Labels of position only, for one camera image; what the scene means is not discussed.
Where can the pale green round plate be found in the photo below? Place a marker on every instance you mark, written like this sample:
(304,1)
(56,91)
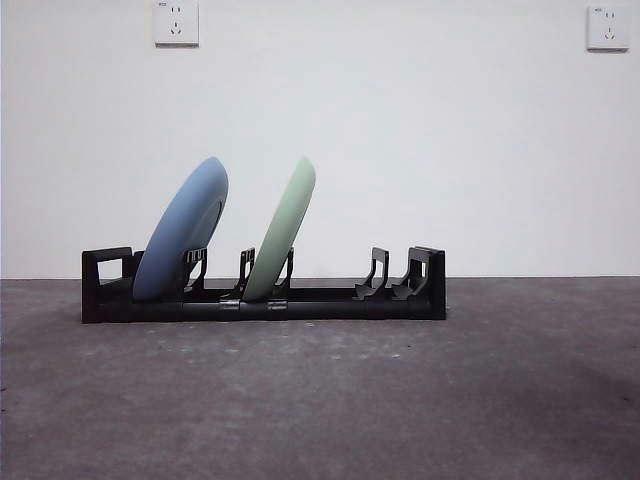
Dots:
(280,235)

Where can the light blue round plate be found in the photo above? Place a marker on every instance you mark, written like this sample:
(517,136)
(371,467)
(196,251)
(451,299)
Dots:
(180,235)

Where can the black plastic plate rack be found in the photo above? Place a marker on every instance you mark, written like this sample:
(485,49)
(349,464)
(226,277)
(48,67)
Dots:
(340,307)

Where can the white wall socket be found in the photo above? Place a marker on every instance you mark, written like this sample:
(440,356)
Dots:
(607,27)
(176,22)

